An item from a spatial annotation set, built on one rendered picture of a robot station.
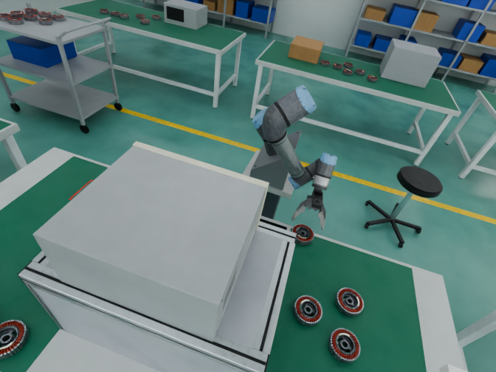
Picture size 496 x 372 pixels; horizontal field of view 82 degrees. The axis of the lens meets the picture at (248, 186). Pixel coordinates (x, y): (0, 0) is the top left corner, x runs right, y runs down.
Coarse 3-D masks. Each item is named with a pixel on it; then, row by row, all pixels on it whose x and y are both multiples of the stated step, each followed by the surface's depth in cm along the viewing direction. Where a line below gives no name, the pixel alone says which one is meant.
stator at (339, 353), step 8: (344, 328) 110; (336, 336) 107; (344, 336) 109; (352, 336) 108; (328, 344) 107; (336, 344) 105; (352, 344) 107; (336, 352) 103; (344, 352) 104; (352, 352) 104; (344, 360) 102; (352, 360) 102
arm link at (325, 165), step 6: (324, 156) 132; (330, 156) 130; (336, 156) 132; (318, 162) 136; (324, 162) 131; (330, 162) 131; (318, 168) 133; (324, 168) 131; (330, 168) 131; (318, 174) 133; (324, 174) 131; (330, 174) 132
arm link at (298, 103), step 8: (296, 88) 115; (304, 88) 113; (288, 96) 114; (296, 96) 112; (304, 96) 112; (280, 104) 114; (288, 104) 113; (296, 104) 112; (304, 104) 112; (312, 104) 113; (280, 112) 113; (288, 112) 113; (296, 112) 113; (304, 112) 114; (288, 120) 115; (296, 120) 117
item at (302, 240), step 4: (296, 224) 145; (300, 224) 145; (292, 228) 143; (296, 228) 143; (300, 228) 144; (304, 228) 144; (308, 228) 144; (296, 232) 141; (300, 232) 142; (304, 232) 143; (308, 232) 144; (312, 232) 142; (300, 236) 139; (304, 236) 142; (308, 236) 143; (312, 236) 140; (296, 240) 139; (300, 240) 138; (304, 240) 138; (308, 240) 138; (312, 240) 141; (300, 244) 140; (304, 244) 140; (308, 244) 140
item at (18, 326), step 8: (8, 320) 96; (16, 320) 97; (0, 328) 94; (8, 328) 95; (16, 328) 95; (24, 328) 95; (0, 336) 94; (8, 336) 94; (16, 336) 93; (24, 336) 94; (8, 344) 93; (16, 344) 91; (24, 344) 94; (0, 352) 89; (8, 352) 90; (16, 352) 92
